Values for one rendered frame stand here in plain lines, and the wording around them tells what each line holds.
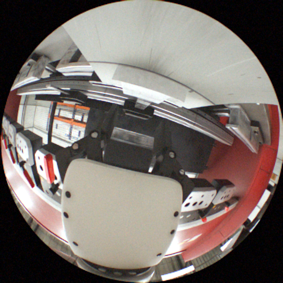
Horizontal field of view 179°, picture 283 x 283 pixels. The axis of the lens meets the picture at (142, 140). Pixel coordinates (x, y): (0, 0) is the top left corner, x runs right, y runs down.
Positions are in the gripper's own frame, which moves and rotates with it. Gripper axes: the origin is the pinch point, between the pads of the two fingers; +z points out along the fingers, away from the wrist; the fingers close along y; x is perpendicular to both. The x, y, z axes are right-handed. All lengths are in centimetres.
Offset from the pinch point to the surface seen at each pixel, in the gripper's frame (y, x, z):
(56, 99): -59, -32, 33
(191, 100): 7.1, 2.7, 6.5
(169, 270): 242, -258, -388
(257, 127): 45.5, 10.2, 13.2
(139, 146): 2.2, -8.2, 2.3
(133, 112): -0.4, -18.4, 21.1
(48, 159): -14.3, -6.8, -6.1
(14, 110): -214, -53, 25
